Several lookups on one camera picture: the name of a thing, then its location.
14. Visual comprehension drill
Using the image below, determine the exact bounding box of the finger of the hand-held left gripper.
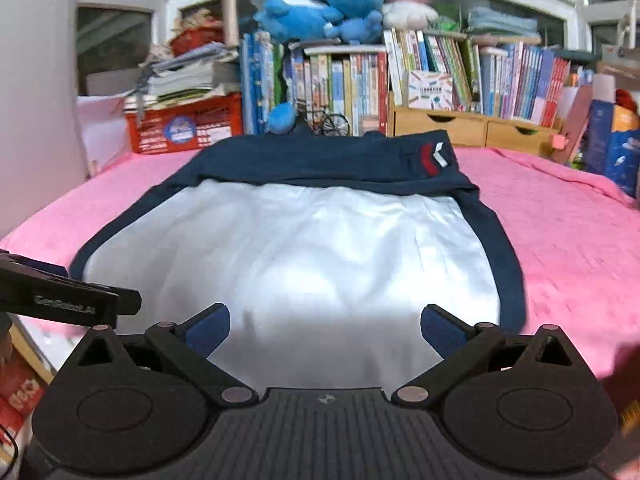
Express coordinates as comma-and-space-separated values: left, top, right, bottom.
0, 266, 142, 317
0, 249, 70, 281

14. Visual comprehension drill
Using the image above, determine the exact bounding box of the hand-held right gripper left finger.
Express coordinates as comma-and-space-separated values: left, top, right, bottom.
65, 303, 260, 407

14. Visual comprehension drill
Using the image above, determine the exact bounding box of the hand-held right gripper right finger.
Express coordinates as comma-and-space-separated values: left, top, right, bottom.
391, 303, 583, 407

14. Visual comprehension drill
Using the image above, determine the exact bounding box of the navy and white jacket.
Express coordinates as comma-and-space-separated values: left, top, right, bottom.
69, 130, 528, 391

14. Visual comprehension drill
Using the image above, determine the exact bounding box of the red printed carton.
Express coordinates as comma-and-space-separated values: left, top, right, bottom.
0, 340, 51, 456

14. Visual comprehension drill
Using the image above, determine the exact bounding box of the pink blanket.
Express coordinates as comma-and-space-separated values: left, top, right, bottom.
0, 145, 640, 383

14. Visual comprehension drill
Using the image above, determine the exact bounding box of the white paper bag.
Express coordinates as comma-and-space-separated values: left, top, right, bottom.
76, 95, 132, 176

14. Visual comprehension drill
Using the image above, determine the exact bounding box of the red plastic basket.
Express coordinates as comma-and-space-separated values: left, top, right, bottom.
125, 92, 244, 155

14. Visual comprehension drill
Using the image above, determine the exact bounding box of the wooden drawer organiser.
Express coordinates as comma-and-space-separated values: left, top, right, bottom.
389, 105, 561, 157

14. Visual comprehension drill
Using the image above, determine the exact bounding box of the tiny blue plush toy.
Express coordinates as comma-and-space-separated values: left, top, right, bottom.
266, 102, 297, 134

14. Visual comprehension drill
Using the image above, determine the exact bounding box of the stack of books and papers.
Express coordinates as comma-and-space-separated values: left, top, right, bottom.
122, 42, 243, 111

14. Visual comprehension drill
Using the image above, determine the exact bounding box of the white patterned box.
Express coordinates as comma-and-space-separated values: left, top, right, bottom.
407, 71, 455, 110

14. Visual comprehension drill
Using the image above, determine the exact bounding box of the pink wooden stand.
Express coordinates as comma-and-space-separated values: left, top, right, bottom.
552, 85, 593, 166

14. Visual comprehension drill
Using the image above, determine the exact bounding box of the blue printed box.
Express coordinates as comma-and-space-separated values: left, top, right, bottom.
584, 100, 640, 191

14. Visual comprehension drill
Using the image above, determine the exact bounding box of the row of tall blue books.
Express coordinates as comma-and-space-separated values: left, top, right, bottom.
240, 32, 291, 136

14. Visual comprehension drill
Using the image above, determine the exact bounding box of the row of thin blue red books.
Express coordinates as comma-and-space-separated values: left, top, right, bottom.
472, 42, 571, 128

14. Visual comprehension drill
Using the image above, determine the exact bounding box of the row of colourful picture books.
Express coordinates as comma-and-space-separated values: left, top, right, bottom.
287, 52, 390, 136

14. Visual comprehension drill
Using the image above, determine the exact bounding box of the red decorative box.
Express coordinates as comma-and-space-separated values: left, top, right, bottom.
169, 10, 226, 57

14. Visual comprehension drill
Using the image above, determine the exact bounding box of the row of leaning picture books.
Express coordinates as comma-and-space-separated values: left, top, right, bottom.
385, 27, 476, 113

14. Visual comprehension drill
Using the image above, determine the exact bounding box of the red and yellow toy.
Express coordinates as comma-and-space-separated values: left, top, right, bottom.
615, 89, 640, 131

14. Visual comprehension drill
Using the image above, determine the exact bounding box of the white shelf board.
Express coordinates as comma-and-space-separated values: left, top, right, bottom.
302, 44, 386, 57

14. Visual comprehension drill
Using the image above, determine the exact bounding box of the green toy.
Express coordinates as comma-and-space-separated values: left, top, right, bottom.
434, 4, 463, 31

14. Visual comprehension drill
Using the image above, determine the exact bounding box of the small blue plush toy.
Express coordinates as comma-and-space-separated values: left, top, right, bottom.
324, 10, 385, 46

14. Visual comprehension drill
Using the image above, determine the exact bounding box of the stack of folded blue cloth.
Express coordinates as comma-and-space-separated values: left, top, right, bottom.
467, 6, 541, 36

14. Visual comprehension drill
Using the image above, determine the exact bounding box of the large blue plush toy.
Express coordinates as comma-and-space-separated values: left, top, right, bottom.
254, 0, 346, 43

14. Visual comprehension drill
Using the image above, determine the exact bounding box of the white hanging clip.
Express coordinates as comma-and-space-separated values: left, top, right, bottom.
620, 0, 640, 51

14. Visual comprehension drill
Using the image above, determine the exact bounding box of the wooden bed frame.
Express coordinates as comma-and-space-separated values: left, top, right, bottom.
10, 317, 57, 386

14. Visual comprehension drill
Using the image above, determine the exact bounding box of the black wire bicycle model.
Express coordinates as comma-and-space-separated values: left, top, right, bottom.
311, 107, 351, 137

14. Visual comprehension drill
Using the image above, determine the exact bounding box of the wooden post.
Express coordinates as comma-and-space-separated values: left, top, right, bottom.
223, 0, 239, 43

